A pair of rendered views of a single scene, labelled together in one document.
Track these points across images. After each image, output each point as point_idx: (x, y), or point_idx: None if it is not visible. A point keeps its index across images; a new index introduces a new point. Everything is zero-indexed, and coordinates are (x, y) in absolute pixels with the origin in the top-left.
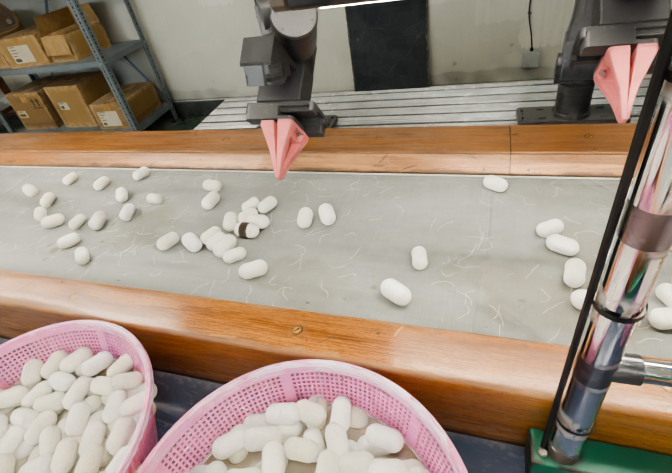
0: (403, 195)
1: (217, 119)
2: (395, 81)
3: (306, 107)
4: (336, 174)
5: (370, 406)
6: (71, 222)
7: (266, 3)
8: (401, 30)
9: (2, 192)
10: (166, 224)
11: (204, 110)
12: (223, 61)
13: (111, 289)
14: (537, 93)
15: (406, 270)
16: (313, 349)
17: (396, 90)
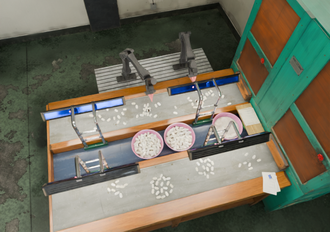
0: (167, 96)
1: (100, 78)
2: (106, 19)
3: (154, 90)
4: (153, 94)
5: (178, 125)
6: (114, 118)
7: (143, 75)
8: (106, 2)
9: (81, 117)
10: (131, 113)
11: (12, 41)
12: (21, 19)
13: (139, 125)
14: (174, 58)
15: (174, 109)
16: (171, 122)
17: (143, 60)
